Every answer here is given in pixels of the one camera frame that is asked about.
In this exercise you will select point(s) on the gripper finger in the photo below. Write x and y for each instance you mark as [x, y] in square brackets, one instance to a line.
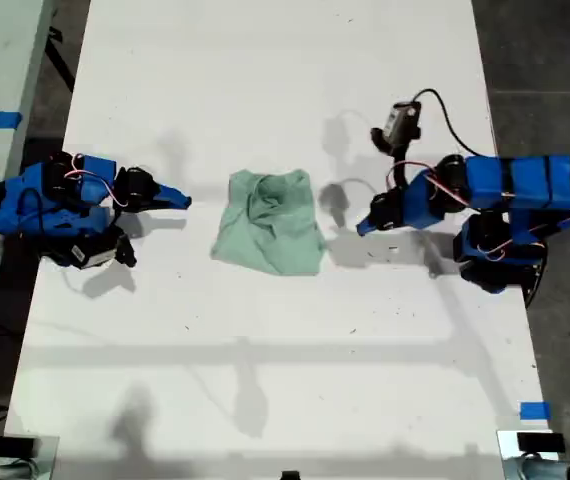
[175, 195]
[367, 222]
[167, 205]
[372, 229]

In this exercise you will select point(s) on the pale green T-shirt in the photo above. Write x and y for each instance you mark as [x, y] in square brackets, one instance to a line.
[275, 235]

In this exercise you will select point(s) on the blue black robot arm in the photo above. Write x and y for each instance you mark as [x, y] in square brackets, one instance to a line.
[10, 200]
[530, 185]

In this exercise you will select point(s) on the short blue tape strip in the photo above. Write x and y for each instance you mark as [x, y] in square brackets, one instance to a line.
[535, 410]

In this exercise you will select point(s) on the silver metal plate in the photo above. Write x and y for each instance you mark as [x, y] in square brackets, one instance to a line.
[507, 445]
[47, 460]

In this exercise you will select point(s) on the small black block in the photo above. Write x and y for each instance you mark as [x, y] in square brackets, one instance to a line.
[290, 476]

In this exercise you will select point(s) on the small black box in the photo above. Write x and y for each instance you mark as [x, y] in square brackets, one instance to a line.
[12, 446]
[540, 442]

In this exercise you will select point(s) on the grey tube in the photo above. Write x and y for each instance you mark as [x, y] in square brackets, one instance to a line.
[555, 471]
[15, 472]

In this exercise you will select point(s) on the black camera stalk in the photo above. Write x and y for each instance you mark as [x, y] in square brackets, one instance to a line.
[396, 177]
[116, 222]

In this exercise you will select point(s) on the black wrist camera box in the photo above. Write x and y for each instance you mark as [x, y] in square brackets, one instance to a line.
[400, 122]
[100, 250]

